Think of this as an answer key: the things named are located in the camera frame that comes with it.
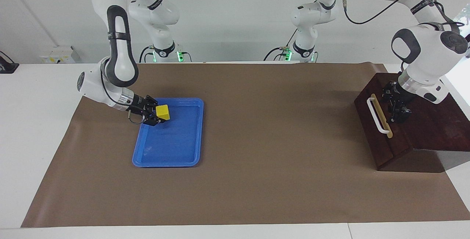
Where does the yellow cube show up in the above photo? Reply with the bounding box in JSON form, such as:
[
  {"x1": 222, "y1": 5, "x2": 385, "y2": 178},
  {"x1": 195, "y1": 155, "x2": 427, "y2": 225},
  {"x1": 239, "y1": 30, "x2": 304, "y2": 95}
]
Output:
[{"x1": 155, "y1": 104, "x2": 171, "y2": 122}]

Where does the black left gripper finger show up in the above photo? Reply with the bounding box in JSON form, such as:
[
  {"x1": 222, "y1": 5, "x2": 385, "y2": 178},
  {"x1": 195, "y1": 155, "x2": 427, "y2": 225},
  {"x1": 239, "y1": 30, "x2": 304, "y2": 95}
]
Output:
[
  {"x1": 382, "y1": 83, "x2": 395, "y2": 103},
  {"x1": 390, "y1": 104, "x2": 412, "y2": 124}
]

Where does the black desk mount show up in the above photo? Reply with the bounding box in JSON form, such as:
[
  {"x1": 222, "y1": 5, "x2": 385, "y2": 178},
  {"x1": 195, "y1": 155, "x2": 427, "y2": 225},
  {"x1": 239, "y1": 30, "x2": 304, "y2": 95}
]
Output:
[{"x1": 0, "y1": 51, "x2": 19, "y2": 74}]

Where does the black base cable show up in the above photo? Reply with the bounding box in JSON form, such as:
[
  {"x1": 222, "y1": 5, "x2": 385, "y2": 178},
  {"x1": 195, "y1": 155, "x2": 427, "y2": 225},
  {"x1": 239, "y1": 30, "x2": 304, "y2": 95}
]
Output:
[
  {"x1": 263, "y1": 30, "x2": 299, "y2": 62},
  {"x1": 139, "y1": 46, "x2": 155, "y2": 63}
]

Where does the brown paper table mat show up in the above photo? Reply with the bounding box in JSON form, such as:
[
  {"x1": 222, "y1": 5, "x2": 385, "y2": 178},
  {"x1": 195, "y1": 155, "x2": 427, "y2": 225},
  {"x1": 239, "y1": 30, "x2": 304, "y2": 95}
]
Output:
[{"x1": 21, "y1": 62, "x2": 470, "y2": 228}]

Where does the wooden drawer with white handle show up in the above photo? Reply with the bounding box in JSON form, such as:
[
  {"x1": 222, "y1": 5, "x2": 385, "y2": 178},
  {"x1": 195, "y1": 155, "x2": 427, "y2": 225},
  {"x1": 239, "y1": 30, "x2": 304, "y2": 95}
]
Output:
[{"x1": 364, "y1": 73, "x2": 413, "y2": 159}]

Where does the bright window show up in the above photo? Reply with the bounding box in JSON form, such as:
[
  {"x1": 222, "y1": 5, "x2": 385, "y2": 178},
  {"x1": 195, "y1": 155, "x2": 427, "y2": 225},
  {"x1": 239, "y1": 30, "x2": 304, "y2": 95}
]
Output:
[{"x1": 453, "y1": 4, "x2": 470, "y2": 30}]

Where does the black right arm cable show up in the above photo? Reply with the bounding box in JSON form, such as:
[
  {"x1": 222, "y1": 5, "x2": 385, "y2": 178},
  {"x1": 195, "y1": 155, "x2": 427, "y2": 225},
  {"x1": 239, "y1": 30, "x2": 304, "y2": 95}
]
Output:
[{"x1": 100, "y1": 61, "x2": 147, "y2": 125}]

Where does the white wall socket box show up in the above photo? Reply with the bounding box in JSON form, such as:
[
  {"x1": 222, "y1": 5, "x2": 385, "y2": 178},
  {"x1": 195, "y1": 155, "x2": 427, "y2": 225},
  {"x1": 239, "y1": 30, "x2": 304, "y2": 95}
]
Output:
[{"x1": 40, "y1": 46, "x2": 79, "y2": 64}]

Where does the dark wooden cabinet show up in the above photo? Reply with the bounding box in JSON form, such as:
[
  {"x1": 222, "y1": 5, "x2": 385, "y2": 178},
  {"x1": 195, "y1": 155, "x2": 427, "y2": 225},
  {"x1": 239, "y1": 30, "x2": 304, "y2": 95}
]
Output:
[{"x1": 354, "y1": 72, "x2": 470, "y2": 173}]

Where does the blue plastic tray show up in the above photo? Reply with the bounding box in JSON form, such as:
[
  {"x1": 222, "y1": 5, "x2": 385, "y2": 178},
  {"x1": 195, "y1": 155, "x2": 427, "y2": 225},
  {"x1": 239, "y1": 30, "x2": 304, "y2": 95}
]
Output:
[{"x1": 132, "y1": 98, "x2": 204, "y2": 168}]

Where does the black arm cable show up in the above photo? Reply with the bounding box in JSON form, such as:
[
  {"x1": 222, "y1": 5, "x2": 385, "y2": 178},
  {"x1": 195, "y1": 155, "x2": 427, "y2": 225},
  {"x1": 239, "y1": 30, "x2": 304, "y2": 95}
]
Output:
[
  {"x1": 341, "y1": 0, "x2": 467, "y2": 34},
  {"x1": 100, "y1": 61, "x2": 147, "y2": 125}
]

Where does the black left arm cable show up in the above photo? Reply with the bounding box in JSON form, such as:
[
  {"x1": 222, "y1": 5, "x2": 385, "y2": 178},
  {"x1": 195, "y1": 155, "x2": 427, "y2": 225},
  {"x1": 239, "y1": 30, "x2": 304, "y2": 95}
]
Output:
[{"x1": 341, "y1": 0, "x2": 467, "y2": 34}]

